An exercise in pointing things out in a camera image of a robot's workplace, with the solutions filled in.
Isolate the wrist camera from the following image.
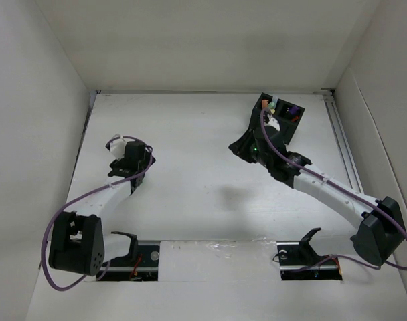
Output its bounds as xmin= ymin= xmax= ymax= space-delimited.
xmin=105 ymin=134 xmax=127 ymax=161
xmin=265 ymin=116 xmax=280 ymax=132

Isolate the black highlighter purple cap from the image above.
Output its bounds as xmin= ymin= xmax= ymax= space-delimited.
xmin=289 ymin=106 xmax=299 ymax=115

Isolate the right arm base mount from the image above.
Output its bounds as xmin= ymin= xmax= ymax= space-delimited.
xmin=272 ymin=227 xmax=343 ymax=281

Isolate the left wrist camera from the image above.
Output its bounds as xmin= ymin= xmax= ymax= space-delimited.
xmin=105 ymin=134 xmax=127 ymax=161

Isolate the aluminium rail right side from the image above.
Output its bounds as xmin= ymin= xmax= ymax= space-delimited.
xmin=321 ymin=90 xmax=364 ymax=193

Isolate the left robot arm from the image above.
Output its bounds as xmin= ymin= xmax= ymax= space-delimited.
xmin=48 ymin=140 xmax=155 ymax=276

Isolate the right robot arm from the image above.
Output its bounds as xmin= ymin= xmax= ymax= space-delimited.
xmin=229 ymin=125 xmax=404 ymax=266

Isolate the black two-compartment container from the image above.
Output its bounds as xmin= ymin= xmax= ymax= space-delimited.
xmin=248 ymin=92 xmax=305 ymax=144

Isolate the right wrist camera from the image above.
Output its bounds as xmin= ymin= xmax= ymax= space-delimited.
xmin=265 ymin=116 xmax=280 ymax=132

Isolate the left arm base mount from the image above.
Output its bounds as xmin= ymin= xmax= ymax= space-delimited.
xmin=96 ymin=231 xmax=161 ymax=282

